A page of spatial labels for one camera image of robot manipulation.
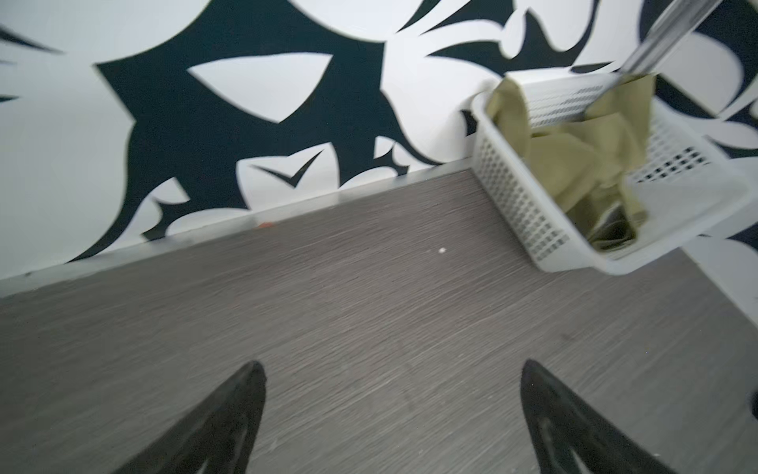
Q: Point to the white plastic laundry basket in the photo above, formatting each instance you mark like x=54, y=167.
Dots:
x=686, y=186

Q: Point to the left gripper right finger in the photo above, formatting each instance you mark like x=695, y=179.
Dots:
x=567, y=434

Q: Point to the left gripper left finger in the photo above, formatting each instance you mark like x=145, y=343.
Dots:
x=217, y=436

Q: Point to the olive green skirt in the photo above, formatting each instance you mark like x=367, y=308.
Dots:
x=583, y=165

